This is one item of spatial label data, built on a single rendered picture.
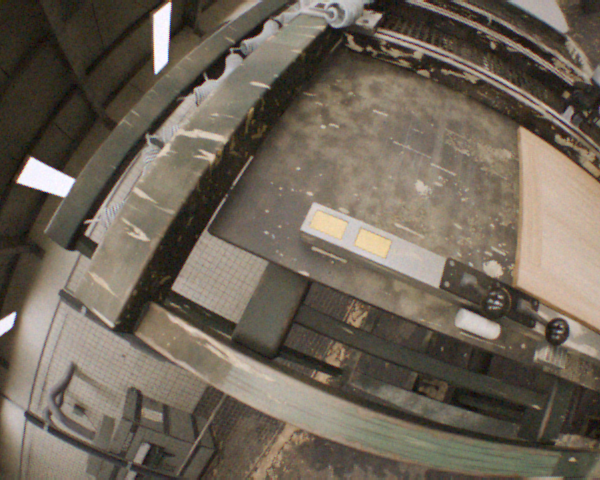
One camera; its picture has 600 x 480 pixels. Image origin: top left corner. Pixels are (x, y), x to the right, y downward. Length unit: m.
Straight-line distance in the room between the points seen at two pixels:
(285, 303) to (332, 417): 0.20
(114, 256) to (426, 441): 0.50
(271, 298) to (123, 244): 0.24
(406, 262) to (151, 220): 0.36
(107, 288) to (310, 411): 0.31
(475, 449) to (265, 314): 0.39
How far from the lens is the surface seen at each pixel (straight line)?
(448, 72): 0.79
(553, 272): 0.64
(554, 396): 0.71
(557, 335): 0.41
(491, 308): 0.34
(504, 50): 1.17
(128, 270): 0.40
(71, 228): 0.89
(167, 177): 0.43
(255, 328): 0.46
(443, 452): 0.45
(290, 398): 0.37
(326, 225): 0.41
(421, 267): 0.43
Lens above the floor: 1.84
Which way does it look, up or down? 22 degrees down
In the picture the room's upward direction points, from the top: 56 degrees counter-clockwise
